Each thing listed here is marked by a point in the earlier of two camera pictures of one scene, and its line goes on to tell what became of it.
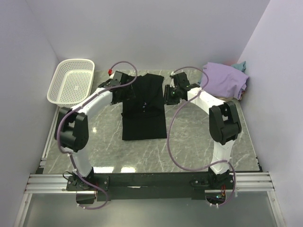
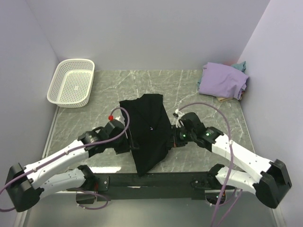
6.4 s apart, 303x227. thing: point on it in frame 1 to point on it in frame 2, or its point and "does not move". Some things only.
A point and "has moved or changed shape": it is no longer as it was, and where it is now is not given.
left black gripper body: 126,94 to 122,144
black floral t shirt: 144,117 has moved or changed shape
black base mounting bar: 125,186 does not move
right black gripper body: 171,95 to 182,136
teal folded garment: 241,66 does not move
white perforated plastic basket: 72,82 does not move
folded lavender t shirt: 224,80 does not move
